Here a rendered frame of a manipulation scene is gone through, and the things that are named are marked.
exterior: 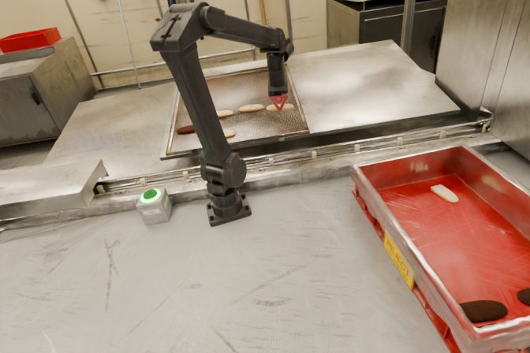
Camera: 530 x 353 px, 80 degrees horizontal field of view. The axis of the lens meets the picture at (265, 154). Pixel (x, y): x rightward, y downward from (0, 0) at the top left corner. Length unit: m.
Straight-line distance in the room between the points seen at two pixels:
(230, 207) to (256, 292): 0.24
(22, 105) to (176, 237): 2.95
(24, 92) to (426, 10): 3.46
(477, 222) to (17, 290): 1.12
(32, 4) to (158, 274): 4.65
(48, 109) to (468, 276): 3.43
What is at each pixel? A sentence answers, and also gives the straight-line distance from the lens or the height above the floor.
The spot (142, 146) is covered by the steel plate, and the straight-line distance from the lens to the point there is 1.42.
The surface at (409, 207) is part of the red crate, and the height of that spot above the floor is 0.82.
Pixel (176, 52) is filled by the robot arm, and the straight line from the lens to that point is 0.67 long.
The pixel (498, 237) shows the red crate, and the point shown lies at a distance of 0.91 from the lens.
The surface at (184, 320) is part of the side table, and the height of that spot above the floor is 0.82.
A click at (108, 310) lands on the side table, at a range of 0.85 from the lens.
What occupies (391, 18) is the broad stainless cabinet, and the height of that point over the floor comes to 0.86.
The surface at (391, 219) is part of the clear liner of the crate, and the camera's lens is 0.74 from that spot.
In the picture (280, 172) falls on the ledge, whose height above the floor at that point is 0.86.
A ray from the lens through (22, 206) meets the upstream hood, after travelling 1.18.
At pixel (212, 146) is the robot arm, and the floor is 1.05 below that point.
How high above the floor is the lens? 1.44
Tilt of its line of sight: 33 degrees down
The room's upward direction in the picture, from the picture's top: 9 degrees counter-clockwise
